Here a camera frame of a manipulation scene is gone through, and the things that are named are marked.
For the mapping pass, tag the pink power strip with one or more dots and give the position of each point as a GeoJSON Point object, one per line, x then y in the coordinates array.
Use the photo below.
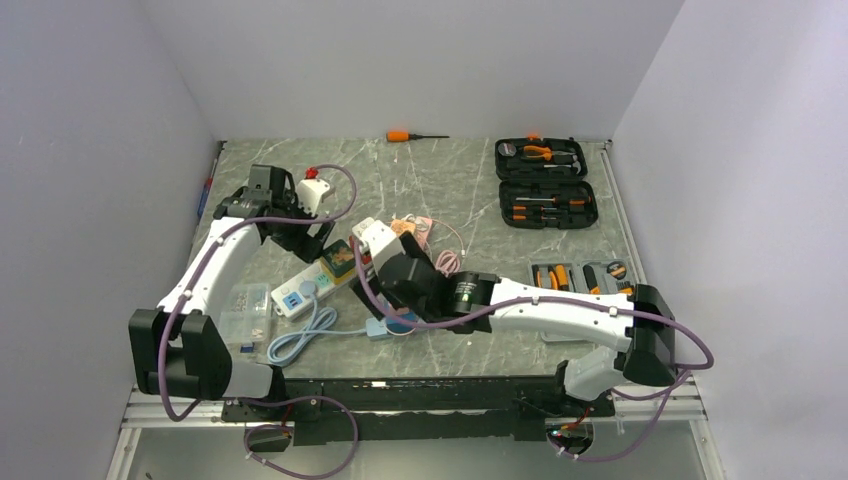
{"type": "Point", "coordinates": [424, 227]}

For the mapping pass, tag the light blue power strip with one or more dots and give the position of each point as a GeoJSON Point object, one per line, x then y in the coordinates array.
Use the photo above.
{"type": "Point", "coordinates": [379, 329]}

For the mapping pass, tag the light blue round plug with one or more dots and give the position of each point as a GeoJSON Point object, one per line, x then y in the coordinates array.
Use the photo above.
{"type": "Point", "coordinates": [308, 289]}

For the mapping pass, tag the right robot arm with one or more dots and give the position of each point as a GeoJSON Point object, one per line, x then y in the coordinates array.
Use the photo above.
{"type": "Point", "coordinates": [633, 332]}

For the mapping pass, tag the white power strip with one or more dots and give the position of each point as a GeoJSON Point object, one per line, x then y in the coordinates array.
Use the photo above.
{"type": "Point", "coordinates": [298, 294]}

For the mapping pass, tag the clear plastic screw box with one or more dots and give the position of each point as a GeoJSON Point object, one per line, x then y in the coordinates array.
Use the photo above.
{"type": "Point", "coordinates": [245, 317]}

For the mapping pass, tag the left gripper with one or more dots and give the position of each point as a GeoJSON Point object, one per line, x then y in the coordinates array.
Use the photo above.
{"type": "Point", "coordinates": [304, 245]}

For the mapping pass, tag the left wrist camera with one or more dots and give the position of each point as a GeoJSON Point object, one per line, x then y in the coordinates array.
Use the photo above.
{"type": "Point", "coordinates": [312, 191]}

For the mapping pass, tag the yellow cube socket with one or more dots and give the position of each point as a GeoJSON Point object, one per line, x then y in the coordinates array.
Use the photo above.
{"type": "Point", "coordinates": [342, 278]}

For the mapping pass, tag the black tool case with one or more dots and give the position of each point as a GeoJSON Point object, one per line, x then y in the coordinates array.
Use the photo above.
{"type": "Point", "coordinates": [544, 195]}

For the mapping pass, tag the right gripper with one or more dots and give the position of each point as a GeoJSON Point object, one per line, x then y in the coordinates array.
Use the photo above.
{"type": "Point", "coordinates": [412, 247]}

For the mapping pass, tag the orange pliers in tray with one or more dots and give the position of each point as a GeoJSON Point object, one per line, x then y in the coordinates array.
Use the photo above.
{"type": "Point", "coordinates": [554, 276]}

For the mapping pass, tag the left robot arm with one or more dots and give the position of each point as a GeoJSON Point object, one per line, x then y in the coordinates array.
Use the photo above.
{"type": "Point", "coordinates": [176, 347]}

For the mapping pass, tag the green cube socket lion print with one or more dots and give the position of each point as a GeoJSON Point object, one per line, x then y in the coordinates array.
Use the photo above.
{"type": "Point", "coordinates": [338, 259]}

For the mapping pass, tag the red blue pen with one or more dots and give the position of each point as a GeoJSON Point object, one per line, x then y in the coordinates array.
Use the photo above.
{"type": "Point", "coordinates": [204, 195]}

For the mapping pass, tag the orange handled screwdriver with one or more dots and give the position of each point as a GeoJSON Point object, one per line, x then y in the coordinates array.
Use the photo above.
{"type": "Point", "coordinates": [405, 136]}

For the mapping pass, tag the grey tool tray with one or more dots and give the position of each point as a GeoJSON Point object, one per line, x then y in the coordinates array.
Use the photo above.
{"type": "Point", "coordinates": [599, 277]}

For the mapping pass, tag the orange pliers in case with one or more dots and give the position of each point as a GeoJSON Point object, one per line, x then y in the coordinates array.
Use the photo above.
{"type": "Point", "coordinates": [543, 153]}

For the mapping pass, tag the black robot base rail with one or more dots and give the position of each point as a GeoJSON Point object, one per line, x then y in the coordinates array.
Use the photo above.
{"type": "Point", "coordinates": [519, 407]}

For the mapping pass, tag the beige cube socket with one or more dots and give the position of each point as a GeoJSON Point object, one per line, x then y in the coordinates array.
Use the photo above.
{"type": "Point", "coordinates": [399, 227]}

